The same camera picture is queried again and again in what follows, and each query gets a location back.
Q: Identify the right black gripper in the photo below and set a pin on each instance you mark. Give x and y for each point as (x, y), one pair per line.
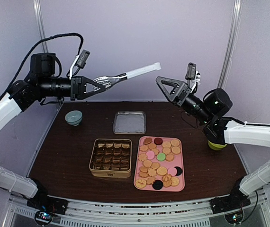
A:
(181, 90)

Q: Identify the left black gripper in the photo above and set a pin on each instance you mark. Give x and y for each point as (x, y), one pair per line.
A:
(81, 94)

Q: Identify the metal tongs white handle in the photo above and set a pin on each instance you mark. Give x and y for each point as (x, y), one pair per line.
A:
(108, 82)

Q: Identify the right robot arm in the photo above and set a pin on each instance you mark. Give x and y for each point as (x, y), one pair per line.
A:
(219, 129)

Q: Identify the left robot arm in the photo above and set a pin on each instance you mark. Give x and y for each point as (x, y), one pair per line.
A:
(39, 84)

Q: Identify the silver tin lid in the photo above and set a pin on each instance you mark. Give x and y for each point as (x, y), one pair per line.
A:
(127, 122)

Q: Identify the light blue ceramic bowl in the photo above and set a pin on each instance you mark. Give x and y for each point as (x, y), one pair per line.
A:
(74, 117)

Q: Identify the brown chocolate round cookie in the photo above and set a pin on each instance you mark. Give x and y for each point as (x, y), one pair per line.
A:
(158, 141)

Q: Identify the green plastic bowl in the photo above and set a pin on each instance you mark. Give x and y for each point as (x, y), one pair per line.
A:
(215, 146)

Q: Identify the gold cookie tin box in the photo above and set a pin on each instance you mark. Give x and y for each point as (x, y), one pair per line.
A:
(111, 158)

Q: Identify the green round cookie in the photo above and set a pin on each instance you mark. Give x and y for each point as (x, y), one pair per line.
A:
(161, 157)

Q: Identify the pink round cookie upper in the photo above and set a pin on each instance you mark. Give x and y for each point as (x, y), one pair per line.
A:
(150, 155)

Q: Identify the pink round cookie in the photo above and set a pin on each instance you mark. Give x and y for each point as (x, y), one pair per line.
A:
(172, 171)
(150, 155)

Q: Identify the pink plastic tray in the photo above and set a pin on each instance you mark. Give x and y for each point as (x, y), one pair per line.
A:
(152, 170)

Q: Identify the pink round cookie lower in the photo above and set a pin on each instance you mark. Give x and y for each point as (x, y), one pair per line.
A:
(172, 171)

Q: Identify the black sandwich cookie right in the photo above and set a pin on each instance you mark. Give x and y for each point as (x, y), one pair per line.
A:
(179, 170)

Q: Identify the black sandwich cookie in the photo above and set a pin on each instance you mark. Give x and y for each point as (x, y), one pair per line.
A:
(157, 185)
(179, 170)

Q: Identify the swirl butter cookie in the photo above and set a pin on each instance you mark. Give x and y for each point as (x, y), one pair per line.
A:
(166, 177)

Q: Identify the black sandwich cookie bottom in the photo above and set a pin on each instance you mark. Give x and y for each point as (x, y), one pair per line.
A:
(157, 185)

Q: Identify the clock face round cookie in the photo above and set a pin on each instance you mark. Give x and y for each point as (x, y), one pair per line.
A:
(140, 183)

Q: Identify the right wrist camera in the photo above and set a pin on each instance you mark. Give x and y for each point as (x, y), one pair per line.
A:
(192, 75)

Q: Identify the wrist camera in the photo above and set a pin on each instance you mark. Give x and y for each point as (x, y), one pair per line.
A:
(78, 64)
(192, 75)

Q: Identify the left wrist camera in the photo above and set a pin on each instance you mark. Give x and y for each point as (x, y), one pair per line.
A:
(78, 64)

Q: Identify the right aluminium frame post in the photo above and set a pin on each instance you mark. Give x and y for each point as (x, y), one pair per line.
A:
(231, 44)

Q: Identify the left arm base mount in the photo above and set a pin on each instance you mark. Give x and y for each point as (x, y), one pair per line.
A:
(52, 205)

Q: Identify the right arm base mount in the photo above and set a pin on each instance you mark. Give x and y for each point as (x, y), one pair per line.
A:
(227, 203)

